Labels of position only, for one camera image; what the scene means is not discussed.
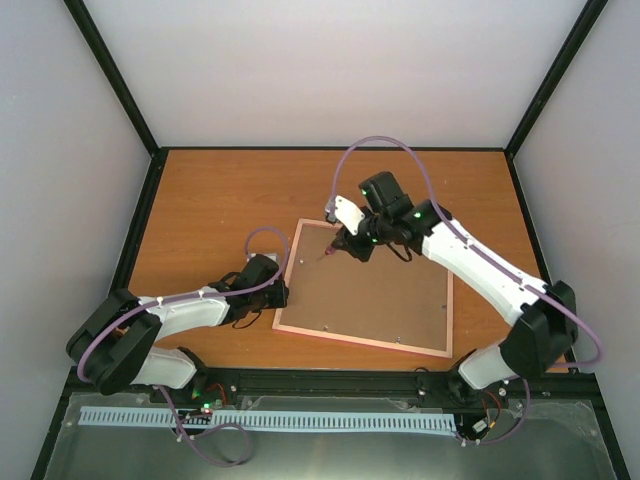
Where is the purple red screwdriver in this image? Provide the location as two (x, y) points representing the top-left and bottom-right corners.
(318, 245), (340, 261)

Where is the pink picture frame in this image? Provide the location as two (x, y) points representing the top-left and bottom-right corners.
(272, 219), (453, 358)

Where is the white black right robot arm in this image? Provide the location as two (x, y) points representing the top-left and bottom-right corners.
(325, 171), (578, 390)

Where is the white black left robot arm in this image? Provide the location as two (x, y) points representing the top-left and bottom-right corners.
(66, 254), (288, 403)

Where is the grey metal front plate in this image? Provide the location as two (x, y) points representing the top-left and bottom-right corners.
(34, 393), (627, 479)

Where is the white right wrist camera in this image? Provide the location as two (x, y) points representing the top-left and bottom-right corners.
(325, 195), (365, 236)

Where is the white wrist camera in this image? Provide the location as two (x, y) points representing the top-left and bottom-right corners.
(325, 195), (365, 236)
(249, 253), (280, 264)

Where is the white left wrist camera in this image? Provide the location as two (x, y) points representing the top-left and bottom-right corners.
(249, 253), (280, 264)

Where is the light blue slotted cable duct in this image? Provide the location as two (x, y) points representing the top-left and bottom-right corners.
(77, 406), (456, 436)

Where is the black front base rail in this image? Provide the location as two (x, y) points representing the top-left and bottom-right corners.
(64, 364), (596, 416)

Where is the black table edge rail left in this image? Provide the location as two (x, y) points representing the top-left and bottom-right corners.
(87, 148), (169, 369)

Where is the black table edge rail back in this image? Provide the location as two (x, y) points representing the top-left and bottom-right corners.
(159, 144), (505, 153)

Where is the black enclosure post left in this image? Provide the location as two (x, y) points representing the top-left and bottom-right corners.
(63, 0), (160, 157)

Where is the black enclosure post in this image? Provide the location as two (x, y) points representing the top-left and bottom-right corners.
(63, 0), (160, 157)
(504, 0), (608, 162)

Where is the black enclosure post right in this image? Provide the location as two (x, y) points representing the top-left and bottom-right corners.
(504, 0), (608, 162)

